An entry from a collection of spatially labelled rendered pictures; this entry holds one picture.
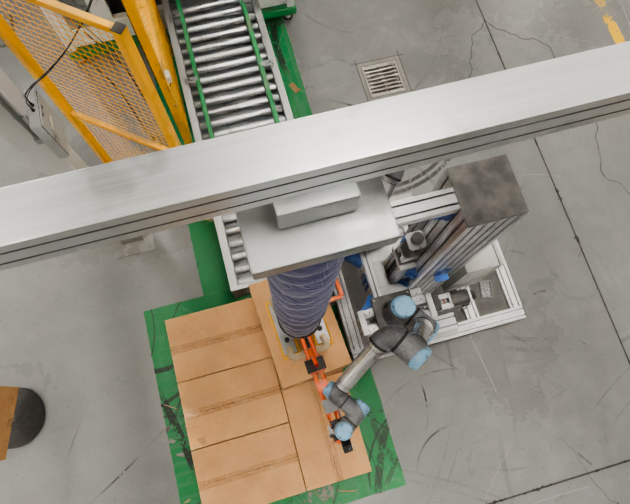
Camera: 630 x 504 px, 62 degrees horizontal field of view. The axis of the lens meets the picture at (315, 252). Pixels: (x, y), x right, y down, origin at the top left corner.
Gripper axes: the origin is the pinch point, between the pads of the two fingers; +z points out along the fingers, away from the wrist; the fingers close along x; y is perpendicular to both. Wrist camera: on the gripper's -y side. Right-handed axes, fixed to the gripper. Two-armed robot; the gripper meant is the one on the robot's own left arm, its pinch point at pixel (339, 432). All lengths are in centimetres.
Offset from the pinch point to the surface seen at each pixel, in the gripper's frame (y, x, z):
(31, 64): 225, 89, -41
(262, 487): -17, 50, 53
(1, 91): 173, 87, -90
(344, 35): 297, -124, 107
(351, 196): 51, -6, -188
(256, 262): 47, 13, -180
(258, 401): 29, 38, 53
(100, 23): 181, 40, -103
